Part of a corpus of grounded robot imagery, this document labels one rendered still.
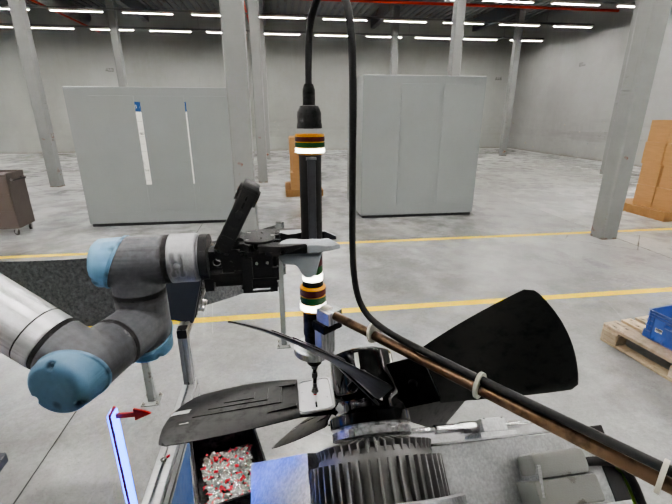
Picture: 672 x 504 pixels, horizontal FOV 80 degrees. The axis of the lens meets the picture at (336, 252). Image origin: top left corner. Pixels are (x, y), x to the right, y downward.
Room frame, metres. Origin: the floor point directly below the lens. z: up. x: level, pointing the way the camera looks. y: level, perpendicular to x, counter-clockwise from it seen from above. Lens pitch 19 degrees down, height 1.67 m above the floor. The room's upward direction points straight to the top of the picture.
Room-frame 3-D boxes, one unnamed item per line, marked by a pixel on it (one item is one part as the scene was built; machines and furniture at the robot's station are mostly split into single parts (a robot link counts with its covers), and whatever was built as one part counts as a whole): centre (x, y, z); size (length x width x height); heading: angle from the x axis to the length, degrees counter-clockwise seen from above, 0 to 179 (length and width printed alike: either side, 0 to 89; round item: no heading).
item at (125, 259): (0.57, 0.31, 1.46); 0.11 x 0.08 x 0.09; 98
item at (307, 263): (0.58, 0.04, 1.46); 0.09 x 0.03 x 0.06; 88
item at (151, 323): (0.55, 0.30, 1.36); 0.11 x 0.08 x 0.11; 173
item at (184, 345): (1.08, 0.47, 0.96); 0.03 x 0.03 x 0.20; 8
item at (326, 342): (0.60, 0.03, 1.33); 0.09 x 0.07 x 0.10; 43
